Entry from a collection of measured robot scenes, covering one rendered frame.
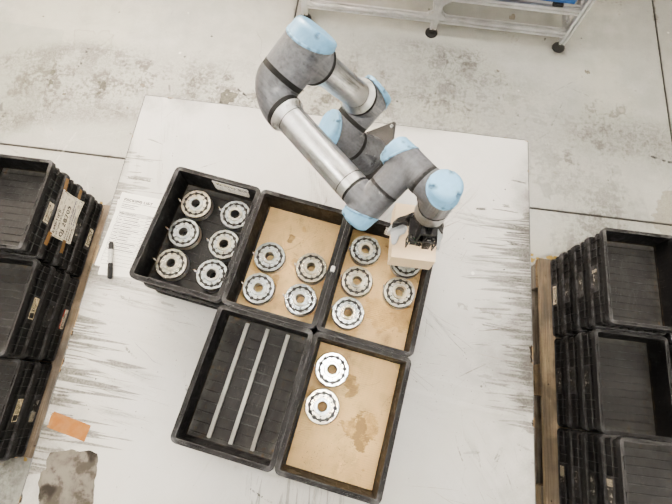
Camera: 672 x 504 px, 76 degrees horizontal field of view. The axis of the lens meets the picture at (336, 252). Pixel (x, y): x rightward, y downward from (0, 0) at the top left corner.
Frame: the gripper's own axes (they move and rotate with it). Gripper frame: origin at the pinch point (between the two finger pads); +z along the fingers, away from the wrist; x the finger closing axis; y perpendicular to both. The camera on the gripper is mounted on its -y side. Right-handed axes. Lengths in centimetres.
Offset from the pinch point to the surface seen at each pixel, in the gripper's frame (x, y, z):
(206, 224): -67, -5, 27
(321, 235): -26.9, -6.2, 26.8
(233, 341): -50, 33, 27
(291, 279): -34.8, 10.5, 26.8
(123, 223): -102, -6, 40
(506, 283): 42, -1, 40
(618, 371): 102, 22, 72
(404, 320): 3.6, 19.5, 26.7
